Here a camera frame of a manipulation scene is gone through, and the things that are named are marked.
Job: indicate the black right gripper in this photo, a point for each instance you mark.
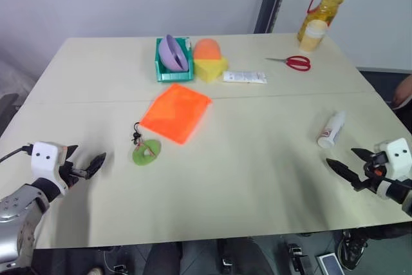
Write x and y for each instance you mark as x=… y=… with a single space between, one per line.
x=373 y=172

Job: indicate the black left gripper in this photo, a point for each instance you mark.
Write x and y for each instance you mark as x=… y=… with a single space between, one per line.
x=71 y=173

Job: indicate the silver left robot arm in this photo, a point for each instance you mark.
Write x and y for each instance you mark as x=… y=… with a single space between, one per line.
x=13 y=207

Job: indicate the white plastic bottle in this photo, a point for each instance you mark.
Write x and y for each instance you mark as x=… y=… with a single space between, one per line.
x=331 y=131

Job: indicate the black sneaker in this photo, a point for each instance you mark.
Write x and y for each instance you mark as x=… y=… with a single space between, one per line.
x=352 y=250

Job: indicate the bystander person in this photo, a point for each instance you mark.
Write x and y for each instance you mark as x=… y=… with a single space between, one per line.
x=405 y=89

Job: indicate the black floor device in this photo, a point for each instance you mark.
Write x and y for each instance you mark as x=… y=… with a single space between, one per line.
x=297 y=259

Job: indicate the teal plastic bin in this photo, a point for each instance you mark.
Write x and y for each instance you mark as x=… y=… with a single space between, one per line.
x=174 y=76

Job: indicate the purple plastic bowl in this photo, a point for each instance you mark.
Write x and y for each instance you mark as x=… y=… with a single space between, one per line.
x=167 y=51

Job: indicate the white printed tube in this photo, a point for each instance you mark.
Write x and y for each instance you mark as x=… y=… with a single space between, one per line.
x=244 y=77

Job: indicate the yellow sponge block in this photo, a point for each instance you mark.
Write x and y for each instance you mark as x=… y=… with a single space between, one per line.
x=209 y=69

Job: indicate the orange dome sponge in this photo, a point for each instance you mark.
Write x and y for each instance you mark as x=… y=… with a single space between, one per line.
x=207 y=49

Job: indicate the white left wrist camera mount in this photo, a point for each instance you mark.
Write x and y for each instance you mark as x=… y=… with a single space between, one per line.
x=45 y=159

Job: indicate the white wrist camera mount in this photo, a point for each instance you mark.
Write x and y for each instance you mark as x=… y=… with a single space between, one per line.
x=397 y=157
x=45 y=159

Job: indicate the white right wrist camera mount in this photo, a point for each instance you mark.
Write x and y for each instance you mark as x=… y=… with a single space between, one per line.
x=397 y=157

